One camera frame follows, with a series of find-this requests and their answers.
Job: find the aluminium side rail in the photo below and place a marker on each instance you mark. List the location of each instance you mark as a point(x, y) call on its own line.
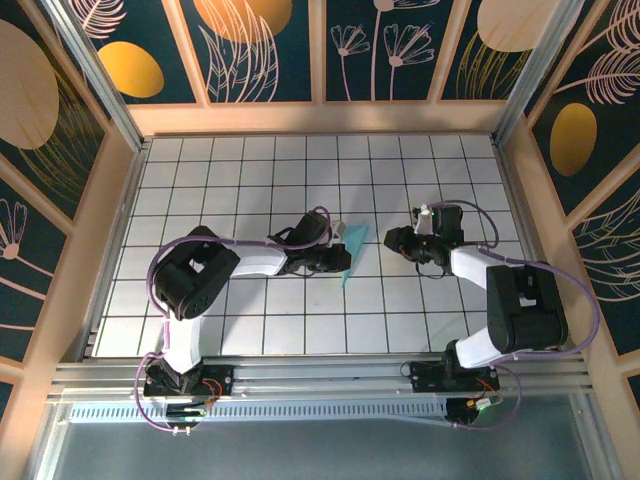
point(525, 225)
point(116, 250)

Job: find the light blue paper sheet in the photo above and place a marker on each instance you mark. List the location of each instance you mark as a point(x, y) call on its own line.
point(357, 240)

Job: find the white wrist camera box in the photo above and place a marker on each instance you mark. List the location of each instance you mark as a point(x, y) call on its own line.
point(337, 229)
point(424, 220)

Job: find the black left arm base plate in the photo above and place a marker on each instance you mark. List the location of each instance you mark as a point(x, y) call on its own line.
point(222, 377)

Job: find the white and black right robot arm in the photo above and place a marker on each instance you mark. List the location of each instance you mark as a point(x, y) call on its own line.
point(525, 310)

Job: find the aluminium corner post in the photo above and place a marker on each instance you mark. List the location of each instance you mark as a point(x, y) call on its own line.
point(117, 107)
point(537, 75)

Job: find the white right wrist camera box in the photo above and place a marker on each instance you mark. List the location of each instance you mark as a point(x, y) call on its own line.
point(424, 220)

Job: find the round black connector module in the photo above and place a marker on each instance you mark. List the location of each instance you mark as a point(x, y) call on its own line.
point(465, 412)

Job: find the aluminium mounting rail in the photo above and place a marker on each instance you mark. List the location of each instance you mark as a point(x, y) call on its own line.
point(325, 380)

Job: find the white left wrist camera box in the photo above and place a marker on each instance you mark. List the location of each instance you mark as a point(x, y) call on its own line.
point(337, 229)

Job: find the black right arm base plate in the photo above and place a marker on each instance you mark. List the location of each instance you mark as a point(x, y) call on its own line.
point(425, 377)

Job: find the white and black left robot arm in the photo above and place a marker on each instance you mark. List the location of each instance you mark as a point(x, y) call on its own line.
point(190, 275)

